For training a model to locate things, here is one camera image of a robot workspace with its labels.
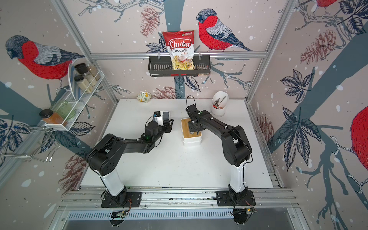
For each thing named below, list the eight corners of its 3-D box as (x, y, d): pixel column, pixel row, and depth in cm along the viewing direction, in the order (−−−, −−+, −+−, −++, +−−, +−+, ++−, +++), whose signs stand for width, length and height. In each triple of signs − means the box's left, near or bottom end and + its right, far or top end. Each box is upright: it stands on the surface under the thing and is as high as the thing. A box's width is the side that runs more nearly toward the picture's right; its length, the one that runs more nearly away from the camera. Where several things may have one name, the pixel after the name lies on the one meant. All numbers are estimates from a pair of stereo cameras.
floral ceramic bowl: (137, 103, 122) (135, 99, 118) (139, 95, 128) (138, 91, 124) (150, 103, 122) (149, 99, 118) (152, 95, 128) (151, 91, 124)
